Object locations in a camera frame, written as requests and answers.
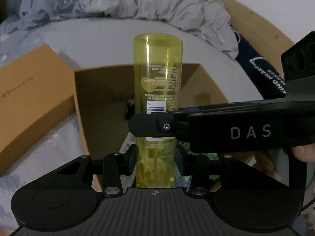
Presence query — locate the yellow transparent spray bottle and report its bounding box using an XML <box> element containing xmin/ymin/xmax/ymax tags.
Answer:
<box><xmin>133</xmin><ymin>33</ymin><xmax>183</xmax><ymax>188</ymax></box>

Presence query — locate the person's right hand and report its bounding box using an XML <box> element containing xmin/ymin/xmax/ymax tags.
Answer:
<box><xmin>253</xmin><ymin>144</ymin><xmax>315</xmax><ymax>182</ymax></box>

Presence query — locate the open orange cardboard box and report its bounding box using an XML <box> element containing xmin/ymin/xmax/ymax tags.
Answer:
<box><xmin>74</xmin><ymin>63</ymin><xmax>257</xmax><ymax>192</ymax></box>

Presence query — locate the wooden headboard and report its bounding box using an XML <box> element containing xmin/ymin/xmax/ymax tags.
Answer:
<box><xmin>221</xmin><ymin>0</ymin><xmax>294</xmax><ymax>71</ymax></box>

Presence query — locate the orange cardboard box lid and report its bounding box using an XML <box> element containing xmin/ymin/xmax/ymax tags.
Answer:
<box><xmin>1</xmin><ymin>45</ymin><xmax>75</xmax><ymax>174</ymax></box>

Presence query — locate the grey blue crumpled duvet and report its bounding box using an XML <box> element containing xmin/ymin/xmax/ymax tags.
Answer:
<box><xmin>1</xmin><ymin>0</ymin><xmax>239</xmax><ymax>59</ymax></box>

